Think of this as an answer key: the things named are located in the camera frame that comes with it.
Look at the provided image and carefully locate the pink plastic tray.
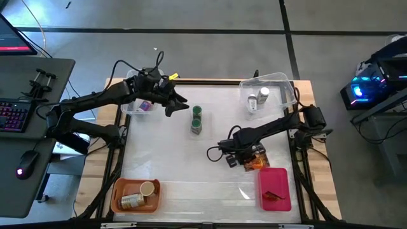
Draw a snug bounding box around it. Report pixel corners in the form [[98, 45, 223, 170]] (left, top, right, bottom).
[[256, 167, 293, 212]]

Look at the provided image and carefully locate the orange foil spice packet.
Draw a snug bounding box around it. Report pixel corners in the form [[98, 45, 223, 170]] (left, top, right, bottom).
[[262, 190, 286, 203], [243, 154, 271, 172]]

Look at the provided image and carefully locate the person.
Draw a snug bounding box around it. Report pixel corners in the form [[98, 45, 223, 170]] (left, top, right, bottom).
[[355, 34, 407, 76]]

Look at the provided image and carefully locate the black metal table frame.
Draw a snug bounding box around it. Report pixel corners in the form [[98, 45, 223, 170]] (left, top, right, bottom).
[[74, 78, 343, 229]]

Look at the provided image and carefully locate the black computer mouse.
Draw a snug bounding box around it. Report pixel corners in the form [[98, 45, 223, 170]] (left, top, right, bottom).
[[15, 149, 41, 181]]

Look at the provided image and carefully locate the black computer monitor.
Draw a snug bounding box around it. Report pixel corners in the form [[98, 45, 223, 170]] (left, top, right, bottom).
[[0, 14, 38, 57]]

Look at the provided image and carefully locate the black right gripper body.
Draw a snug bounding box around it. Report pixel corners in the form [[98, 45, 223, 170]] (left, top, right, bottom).
[[217, 135, 264, 160]]

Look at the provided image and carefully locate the white round spool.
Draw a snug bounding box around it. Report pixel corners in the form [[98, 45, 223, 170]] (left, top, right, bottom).
[[385, 33, 406, 44]]

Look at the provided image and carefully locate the green-lid oregano spice jar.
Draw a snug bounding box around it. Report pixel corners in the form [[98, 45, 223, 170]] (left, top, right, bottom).
[[190, 118, 204, 136]]

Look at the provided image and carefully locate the dark desk with cables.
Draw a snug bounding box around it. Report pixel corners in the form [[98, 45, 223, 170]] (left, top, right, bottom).
[[351, 92, 407, 179]]

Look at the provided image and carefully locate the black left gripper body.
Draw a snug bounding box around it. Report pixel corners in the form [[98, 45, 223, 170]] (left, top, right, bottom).
[[135, 67, 176, 108]]

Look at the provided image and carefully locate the black backlit keyboard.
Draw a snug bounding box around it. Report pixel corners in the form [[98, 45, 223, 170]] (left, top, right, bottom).
[[0, 99, 32, 134]]

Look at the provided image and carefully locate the gold-lid seasoning jar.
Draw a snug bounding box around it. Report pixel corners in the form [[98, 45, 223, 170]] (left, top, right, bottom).
[[118, 192, 146, 211], [139, 181, 156, 198]]

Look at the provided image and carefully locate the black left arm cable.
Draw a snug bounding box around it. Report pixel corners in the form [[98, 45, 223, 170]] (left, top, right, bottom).
[[107, 50, 166, 96]]

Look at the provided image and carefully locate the white glossy table mat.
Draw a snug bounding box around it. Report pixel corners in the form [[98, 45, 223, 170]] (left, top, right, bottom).
[[113, 84, 302, 223]]

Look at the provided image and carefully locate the black lit computer case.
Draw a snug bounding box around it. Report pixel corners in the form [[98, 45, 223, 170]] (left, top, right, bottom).
[[339, 57, 407, 111]]

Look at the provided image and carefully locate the clear plastic storage bin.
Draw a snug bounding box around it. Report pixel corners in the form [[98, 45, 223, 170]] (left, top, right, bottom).
[[120, 68, 165, 116], [238, 72, 298, 120]]

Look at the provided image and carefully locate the white-lid spice jar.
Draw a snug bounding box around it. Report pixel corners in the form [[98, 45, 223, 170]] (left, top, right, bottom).
[[256, 86, 270, 105], [247, 93, 258, 114]]

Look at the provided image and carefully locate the black floor cable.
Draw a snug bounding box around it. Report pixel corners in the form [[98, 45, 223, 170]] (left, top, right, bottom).
[[17, 30, 98, 128]]

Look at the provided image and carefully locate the black clamp stand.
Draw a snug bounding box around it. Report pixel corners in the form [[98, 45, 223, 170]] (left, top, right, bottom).
[[21, 68, 57, 102]]

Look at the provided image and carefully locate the dark grey desk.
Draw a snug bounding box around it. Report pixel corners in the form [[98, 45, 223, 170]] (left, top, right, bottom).
[[0, 56, 76, 219]]

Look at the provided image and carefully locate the orange plastic tray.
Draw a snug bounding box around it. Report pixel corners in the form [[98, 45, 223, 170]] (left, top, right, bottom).
[[110, 177, 162, 214]]

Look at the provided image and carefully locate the pale floor cable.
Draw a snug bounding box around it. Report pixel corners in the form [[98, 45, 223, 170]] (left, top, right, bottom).
[[20, 0, 47, 58]]

